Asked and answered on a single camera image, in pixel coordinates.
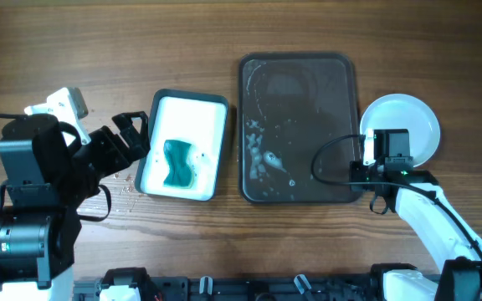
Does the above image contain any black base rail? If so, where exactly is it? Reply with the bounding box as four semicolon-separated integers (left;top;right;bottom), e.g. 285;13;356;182
72;267;447;301

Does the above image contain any white plate blue streak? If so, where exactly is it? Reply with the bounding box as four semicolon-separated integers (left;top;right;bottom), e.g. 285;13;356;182
360;94;441;167

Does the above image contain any brown plastic tray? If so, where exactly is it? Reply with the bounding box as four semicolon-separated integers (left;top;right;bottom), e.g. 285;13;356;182
238;52;361;205

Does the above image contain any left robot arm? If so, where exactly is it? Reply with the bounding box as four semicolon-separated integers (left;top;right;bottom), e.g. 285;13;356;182
0;111;150;300

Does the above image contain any green yellow sponge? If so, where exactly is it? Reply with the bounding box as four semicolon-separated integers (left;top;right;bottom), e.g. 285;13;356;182
163;140;194;189

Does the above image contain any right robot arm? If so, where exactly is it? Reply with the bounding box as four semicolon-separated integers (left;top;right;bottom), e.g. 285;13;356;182
350;129;482;300

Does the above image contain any black tray with white liner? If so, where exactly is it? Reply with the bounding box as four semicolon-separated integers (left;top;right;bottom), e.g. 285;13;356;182
135;89;229;202

